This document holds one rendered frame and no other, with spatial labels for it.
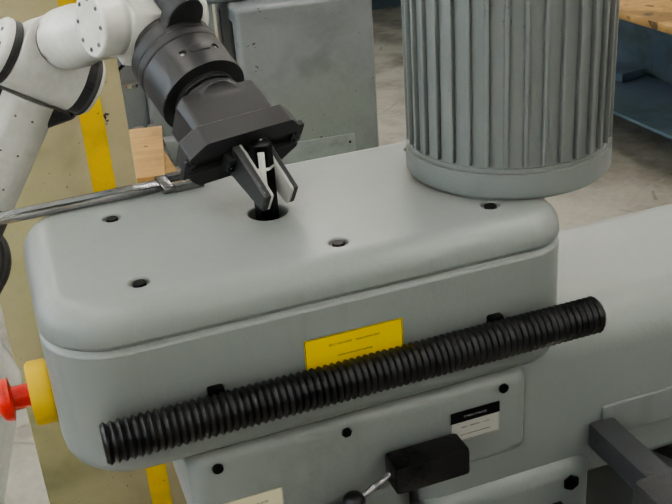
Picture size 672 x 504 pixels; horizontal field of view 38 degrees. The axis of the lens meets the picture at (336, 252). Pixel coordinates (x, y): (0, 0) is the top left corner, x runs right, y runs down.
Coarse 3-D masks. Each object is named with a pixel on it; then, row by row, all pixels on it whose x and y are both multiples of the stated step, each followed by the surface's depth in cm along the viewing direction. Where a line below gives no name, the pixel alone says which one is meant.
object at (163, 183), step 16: (160, 176) 98; (176, 176) 98; (96, 192) 96; (112, 192) 95; (128, 192) 95; (144, 192) 96; (176, 192) 96; (32, 208) 93; (48, 208) 93; (64, 208) 93; (0, 224) 91
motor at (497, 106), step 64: (448, 0) 83; (512, 0) 81; (576, 0) 82; (448, 64) 85; (512, 64) 83; (576, 64) 84; (448, 128) 88; (512, 128) 86; (576, 128) 87; (448, 192) 91; (512, 192) 88
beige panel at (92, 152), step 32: (0, 0) 235; (32, 0) 238; (64, 0) 240; (64, 128) 253; (96, 128) 255; (64, 160) 256; (96, 160) 258; (128, 160) 262; (32, 192) 256; (64, 192) 259; (32, 224) 260; (32, 320) 270; (32, 352) 274; (32, 416) 282; (64, 448) 289; (64, 480) 294; (96, 480) 298; (128, 480) 302; (160, 480) 305
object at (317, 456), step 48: (480, 384) 92; (288, 432) 87; (336, 432) 88; (384, 432) 90; (432, 432) 92; (480, 432) 94; (192, 480) 85; (240, 480) 86; (288, 480) 88; (336, 480) 90
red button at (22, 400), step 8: (0, 384) 87; (8, 384) 88; (24, 384) 88; (0, 392) 87; (8, 392) 87; (16, 392) 88; (24, 392) 88; (0, 400) 86; (8, 400) 86; (16, 400) 87; (24, 400) 88; (0, 408) 87; (8, 408) 86; (16, 408) 88; (8, 416) 87
